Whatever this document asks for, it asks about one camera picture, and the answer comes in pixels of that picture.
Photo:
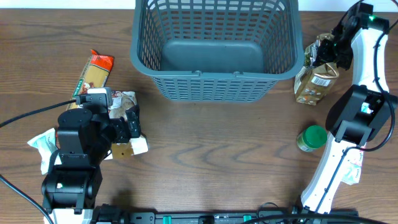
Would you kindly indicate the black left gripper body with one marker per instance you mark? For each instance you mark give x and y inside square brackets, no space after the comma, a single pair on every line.
[122,134]

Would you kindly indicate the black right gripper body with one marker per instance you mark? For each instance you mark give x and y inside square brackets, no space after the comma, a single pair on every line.
[325,50]

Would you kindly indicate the gold foil coffee bag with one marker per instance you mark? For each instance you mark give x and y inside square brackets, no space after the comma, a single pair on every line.
[317,75]

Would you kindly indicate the green lid glass jar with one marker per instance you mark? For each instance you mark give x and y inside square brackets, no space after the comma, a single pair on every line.
[312,138]

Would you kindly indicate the blue tissue pack box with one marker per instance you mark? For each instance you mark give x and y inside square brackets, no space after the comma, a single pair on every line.
[352,173]

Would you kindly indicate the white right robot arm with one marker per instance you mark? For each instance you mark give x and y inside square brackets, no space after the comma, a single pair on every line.
[357,43]

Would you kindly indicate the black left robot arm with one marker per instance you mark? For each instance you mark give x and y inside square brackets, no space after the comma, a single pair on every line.
[85,136]

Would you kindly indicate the brown white snack bag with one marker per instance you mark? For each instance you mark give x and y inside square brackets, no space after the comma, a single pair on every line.
[122,101]

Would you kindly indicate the spaghetti pasta packet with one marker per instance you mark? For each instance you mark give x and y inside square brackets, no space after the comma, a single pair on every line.
[95,73]

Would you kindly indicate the white crumpled packet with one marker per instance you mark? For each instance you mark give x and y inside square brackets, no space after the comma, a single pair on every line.
[45,143]

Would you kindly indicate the grey plastic basket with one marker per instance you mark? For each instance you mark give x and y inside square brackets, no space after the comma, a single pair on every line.
[217,50]

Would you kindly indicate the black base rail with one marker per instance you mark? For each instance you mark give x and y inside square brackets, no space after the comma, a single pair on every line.
[112,214]

